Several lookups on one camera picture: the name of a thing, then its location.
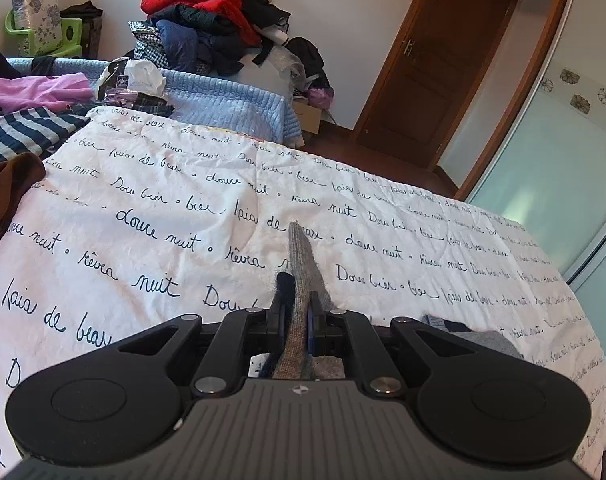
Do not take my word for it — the grey knit sweater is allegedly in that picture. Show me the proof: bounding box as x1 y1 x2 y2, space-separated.
260 222 521 380

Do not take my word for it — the dark clothes pile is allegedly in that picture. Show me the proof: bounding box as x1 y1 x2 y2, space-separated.
127 0 334 92

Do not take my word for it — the white quilt with script text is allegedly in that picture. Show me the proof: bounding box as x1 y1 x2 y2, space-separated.
0 106 606 477

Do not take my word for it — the cardboard box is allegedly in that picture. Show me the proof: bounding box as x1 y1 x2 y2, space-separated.
292 100 322 134

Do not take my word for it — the light blue quilted blanket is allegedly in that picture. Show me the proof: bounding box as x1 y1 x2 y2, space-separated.
5 56 304 148

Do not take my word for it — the white crumpled cloth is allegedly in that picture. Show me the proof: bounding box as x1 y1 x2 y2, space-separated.
124 60 166 98

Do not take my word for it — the frosted glass wardrobe door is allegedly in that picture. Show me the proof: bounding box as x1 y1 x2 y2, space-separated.
469 0 606 352

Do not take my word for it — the blue white striped garment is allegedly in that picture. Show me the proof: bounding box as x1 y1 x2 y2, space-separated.
0 107 90 162

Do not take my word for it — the brown garment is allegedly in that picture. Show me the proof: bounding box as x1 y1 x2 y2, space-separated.
0 153 46 240

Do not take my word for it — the brown wooden door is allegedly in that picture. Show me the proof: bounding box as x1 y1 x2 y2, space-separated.
350 0 568 200

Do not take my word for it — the green plastic chair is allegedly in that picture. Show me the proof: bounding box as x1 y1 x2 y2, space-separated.
4 10 82 58

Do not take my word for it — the pink garment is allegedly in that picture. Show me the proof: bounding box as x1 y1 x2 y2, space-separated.
0 73 94 114

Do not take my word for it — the floral white pillow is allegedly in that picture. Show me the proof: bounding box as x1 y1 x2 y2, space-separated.
12 0 62 54

